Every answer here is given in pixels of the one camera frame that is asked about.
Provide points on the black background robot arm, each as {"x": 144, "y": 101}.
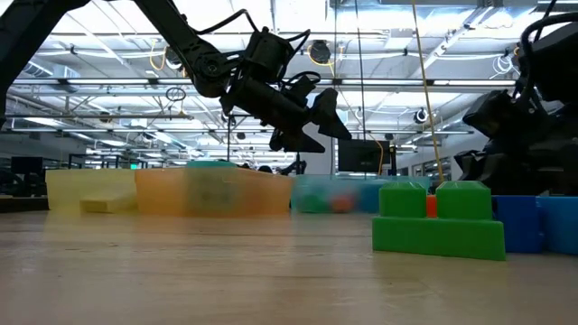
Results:
{"x": 293, "y": 168}

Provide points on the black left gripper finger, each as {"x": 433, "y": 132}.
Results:
{"x": 298, "y": 145}
{"x": 332, "y": 119}

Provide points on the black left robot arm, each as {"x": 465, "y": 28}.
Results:
{"x": 180, "y": 31}

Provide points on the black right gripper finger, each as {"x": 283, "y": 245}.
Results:
{"x": 487, "y": 115}
{"x": 474, "y": 164}

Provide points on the orange translucent plastic bin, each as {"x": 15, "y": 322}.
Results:
{"x": 280, "y": 194}

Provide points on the black monitor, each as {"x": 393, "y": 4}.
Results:
{"x": 27, "y": 164}
{"x": 368, "y": 155}

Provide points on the light blue toy block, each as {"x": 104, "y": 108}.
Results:
{"x": 560, "y": 225}

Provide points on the teal translucent plastic bin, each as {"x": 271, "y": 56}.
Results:
{"x": 311, "y": 182}

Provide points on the yellow translucent plastic bin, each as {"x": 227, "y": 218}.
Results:
{"x": 90, "y": 185}

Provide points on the black metal table frame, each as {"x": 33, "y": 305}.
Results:
{"x": 22, "y": 204}

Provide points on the person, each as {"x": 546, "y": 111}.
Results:
{"x": 265, "y": 169}

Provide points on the dark blue toy block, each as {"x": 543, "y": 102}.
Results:
{"x": 517, "y": 225}

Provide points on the orange toy block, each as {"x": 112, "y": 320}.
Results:
{"x": 431, "y": 206}

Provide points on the large green two-stud block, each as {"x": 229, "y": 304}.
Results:
{"x": 438, "y": 234}

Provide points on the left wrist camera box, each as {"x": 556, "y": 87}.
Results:
{"x": 266, "y": 52}

